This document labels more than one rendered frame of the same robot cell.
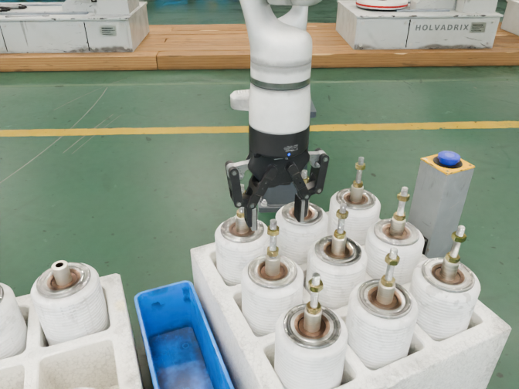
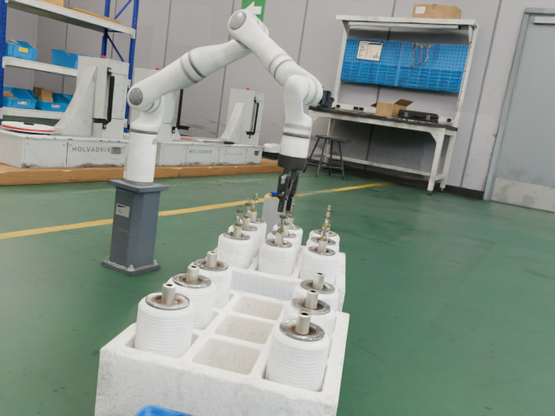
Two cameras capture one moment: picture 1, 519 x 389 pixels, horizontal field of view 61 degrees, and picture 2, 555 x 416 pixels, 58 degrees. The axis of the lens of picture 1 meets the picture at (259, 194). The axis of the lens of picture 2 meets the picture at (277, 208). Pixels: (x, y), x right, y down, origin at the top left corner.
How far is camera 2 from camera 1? 114 cm
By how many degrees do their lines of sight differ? 58
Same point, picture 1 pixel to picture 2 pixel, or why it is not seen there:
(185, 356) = not seen: hidden behind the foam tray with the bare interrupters
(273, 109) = (305, 146)
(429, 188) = (273, 211)
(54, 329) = (221, 296)
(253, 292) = (284, 252)
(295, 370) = (329, 270)
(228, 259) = (242, 252)
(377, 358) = not seen: hidden behind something
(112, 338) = (244, 295)
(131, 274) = (108, 328)
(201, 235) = (115, 296)
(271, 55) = (306, 123)
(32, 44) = not seen: outside the picture
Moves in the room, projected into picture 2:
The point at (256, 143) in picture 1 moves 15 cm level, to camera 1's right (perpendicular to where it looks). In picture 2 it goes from (294, 163) to (320, 163)
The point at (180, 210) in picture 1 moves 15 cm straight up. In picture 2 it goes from (68, 290) to (71, 241)
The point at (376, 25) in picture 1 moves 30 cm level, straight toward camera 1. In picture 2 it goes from (40, 146) to (59, 153)
